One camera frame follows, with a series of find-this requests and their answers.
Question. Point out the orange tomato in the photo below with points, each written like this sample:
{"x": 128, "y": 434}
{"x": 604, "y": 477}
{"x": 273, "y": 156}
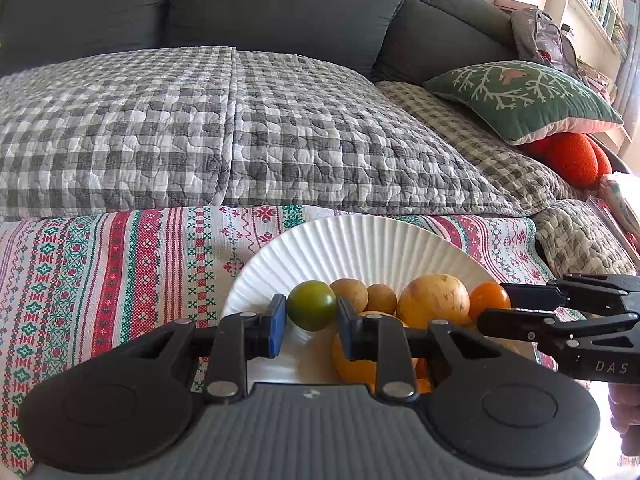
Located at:
{"x": 423, "y": 377}
{"x": 489, "y": 299}

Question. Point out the dark grey sofa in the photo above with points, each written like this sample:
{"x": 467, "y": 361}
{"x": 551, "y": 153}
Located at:
{"x": 250, "y": 0}

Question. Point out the clear printed storage bag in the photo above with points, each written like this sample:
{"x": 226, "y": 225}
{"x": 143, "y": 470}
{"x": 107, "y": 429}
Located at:
{"x": 545, "y": 40}

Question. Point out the white ribbed plate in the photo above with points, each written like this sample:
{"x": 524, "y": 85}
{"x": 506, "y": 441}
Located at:
{"x": 360, "y": 250}

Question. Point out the small tan oval fruit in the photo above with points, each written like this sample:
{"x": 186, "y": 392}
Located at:
{"x": 381, "y": 298}
{"x": 348, "y": 292}

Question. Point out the orange plush cushion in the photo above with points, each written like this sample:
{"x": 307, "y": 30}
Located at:
{"x": 570, "y": 160}

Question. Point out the white bookshelf with books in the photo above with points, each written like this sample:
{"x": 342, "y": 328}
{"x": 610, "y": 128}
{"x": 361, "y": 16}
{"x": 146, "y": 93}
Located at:
{"x": 595, "y": 5}

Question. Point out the beige checked quilt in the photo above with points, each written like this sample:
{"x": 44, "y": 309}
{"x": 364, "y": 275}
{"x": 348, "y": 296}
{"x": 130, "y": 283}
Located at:
{"x": 490, "y": 160}

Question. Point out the person's right hand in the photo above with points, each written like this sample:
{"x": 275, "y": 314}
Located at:
{"x": 627, "y": 415}

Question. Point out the pink plastic packet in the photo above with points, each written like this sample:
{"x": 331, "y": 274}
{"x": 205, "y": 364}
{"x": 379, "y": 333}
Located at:
{"x": 622, "y": 200}

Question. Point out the green snowflake print pillow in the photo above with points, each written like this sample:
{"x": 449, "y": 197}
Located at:
{"x": 520, "y": 97}

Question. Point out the grey white checked quilt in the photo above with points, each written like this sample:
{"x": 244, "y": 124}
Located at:
{"x": 200, "y": 125}

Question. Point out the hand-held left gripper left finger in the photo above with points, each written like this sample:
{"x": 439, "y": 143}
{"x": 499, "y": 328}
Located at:
{"x": 276, "y": 327}

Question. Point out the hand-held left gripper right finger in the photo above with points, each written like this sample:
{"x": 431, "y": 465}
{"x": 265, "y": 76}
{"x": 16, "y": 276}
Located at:
{"x": 350, "y": 332}

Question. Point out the large yellow round fruit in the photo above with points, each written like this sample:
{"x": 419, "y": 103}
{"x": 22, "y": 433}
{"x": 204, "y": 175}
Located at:
{"x": 355, "y": 367}
{"x": 434, "y": 301}

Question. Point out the green tomato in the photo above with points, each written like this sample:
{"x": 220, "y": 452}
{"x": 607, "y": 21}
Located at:
{"x": 312, "y": 305}

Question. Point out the red green patterned tablecloth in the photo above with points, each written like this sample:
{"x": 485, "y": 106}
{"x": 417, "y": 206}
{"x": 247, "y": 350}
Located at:
{"x": 100, "y": 285}

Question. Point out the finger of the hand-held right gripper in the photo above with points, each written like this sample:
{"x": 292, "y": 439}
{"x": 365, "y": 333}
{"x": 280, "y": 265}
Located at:
{"x": 520, "y": 324}
{"x": 530, "y": 296}

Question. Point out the grey pebble patterned quilt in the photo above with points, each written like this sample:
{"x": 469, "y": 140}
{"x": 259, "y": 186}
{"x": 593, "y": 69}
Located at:
{"x": 580, "y": 235}

